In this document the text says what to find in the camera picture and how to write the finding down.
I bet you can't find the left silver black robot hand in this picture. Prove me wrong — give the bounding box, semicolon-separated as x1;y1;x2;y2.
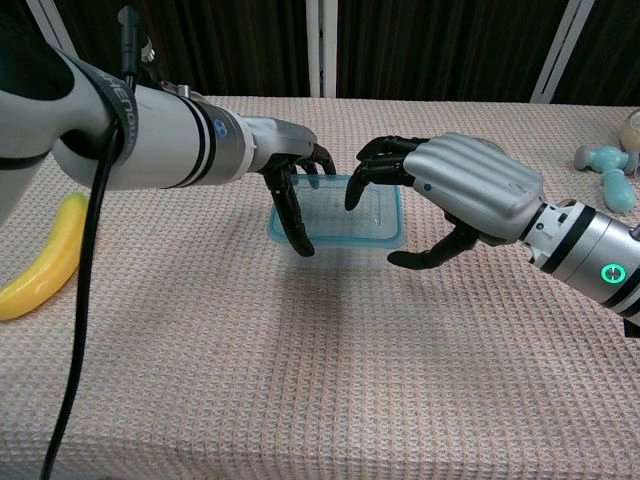
238;115;338;258

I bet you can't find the dark pleated curtain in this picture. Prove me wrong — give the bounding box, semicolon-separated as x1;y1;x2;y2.
0;0;640;109

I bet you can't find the white frame post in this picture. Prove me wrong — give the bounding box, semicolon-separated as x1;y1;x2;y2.
305;0;322;99
321;0;339;99
24;0;69;59
529;0;597;105

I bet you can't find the teal toy hammer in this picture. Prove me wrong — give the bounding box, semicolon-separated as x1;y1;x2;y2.
572;144;640;216

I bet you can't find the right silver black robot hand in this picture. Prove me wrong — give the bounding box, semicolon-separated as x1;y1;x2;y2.
344;131;547;272

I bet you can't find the pink waffle-weave tablecloth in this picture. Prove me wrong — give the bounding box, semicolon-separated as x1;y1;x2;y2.
0;93;640;480

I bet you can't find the beige squeeze bottle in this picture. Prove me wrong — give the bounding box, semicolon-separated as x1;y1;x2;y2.
619;107;640;152

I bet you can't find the clear plastic container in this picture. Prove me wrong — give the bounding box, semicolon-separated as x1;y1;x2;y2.
278;234;403;274

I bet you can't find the yellow banana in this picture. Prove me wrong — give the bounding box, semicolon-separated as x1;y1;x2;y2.
0;192;90;322

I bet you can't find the clear container with blue rim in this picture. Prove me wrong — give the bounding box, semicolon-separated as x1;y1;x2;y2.
265;172;406;250

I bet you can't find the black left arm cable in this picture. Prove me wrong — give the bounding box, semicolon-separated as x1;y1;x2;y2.
39;4;157;480

